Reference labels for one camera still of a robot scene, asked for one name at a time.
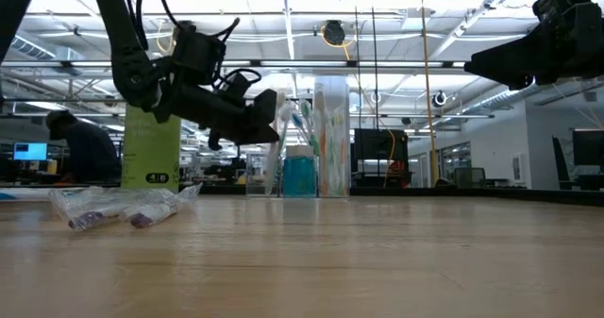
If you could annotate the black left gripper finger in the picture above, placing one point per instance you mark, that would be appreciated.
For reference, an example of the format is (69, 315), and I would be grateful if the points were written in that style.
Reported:
(266, 108)
(257, 136)

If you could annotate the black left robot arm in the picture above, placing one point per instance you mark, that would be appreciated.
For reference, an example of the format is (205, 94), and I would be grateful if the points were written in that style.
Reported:
(122, 49)

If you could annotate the clear plastic toothbrush holder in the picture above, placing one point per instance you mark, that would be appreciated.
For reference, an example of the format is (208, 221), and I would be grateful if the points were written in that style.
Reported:
(257, 182)

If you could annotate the green disinfecting wipes canister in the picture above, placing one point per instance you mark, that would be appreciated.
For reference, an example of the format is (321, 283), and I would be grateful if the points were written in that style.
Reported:
(151, 162)

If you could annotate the long ceiling light bar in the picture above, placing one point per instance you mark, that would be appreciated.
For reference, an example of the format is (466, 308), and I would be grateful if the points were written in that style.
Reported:
(330, 63)

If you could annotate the small black ceiling reel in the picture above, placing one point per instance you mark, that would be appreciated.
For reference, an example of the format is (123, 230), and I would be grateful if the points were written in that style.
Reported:
(439, 99)

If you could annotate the black monitor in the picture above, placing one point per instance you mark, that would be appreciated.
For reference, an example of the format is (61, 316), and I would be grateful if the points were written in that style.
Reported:
(589, 148)

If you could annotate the grey mesh chair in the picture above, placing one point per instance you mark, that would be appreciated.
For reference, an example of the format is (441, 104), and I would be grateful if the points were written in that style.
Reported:
(469, 175)

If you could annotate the black equipment cart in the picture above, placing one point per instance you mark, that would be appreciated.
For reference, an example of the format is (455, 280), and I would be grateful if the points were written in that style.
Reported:
(377, 143)

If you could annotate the person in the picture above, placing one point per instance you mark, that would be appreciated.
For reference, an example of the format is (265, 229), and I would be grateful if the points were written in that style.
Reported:
(89, 153)

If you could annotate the monitor with blue screen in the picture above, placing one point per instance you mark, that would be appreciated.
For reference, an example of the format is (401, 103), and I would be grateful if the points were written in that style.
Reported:
(30, 151)

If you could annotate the silver ceiling duct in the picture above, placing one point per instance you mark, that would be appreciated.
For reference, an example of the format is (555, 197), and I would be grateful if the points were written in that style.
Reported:
(509, 94)

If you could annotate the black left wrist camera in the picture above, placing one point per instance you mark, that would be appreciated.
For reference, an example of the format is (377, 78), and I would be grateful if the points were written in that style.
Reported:
(236, 87)

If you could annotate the black aluminium table frame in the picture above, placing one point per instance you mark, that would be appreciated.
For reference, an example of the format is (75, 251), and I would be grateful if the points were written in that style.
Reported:
(472, 193)

